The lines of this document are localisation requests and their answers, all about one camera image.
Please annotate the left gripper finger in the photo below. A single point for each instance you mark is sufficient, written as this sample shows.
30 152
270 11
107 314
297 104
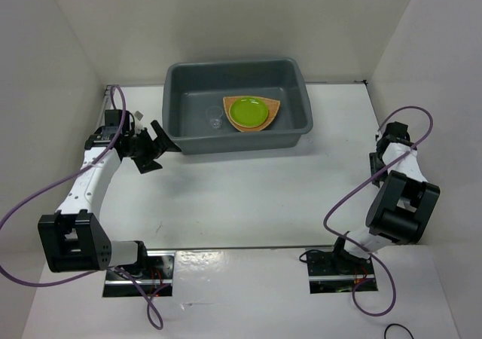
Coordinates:
162 141
146 165

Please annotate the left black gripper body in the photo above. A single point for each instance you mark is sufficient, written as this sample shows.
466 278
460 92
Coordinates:
141 145

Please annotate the clear plastic cups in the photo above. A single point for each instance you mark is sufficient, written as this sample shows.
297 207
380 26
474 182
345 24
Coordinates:
214 115

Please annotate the woven bamboo fan-shaped basket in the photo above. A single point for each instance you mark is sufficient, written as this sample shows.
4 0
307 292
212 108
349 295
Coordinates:
272 104

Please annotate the green plastic plate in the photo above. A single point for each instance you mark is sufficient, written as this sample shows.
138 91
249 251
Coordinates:
248 111

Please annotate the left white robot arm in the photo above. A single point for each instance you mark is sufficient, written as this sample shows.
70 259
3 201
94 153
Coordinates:
73 238

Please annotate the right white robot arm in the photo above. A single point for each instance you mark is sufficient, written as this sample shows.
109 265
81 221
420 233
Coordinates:
403 206

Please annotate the grey plastic bin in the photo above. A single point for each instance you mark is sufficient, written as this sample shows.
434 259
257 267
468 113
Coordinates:
191 89

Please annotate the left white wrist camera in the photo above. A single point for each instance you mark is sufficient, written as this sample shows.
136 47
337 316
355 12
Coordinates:
137 117

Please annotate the aluminium table edge rail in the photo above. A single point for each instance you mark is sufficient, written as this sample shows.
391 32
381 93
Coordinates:
106 105

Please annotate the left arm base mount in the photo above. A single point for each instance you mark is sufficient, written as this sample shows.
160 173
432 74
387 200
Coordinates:
154 280

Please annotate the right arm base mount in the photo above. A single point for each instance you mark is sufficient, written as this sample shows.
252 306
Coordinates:
329 273

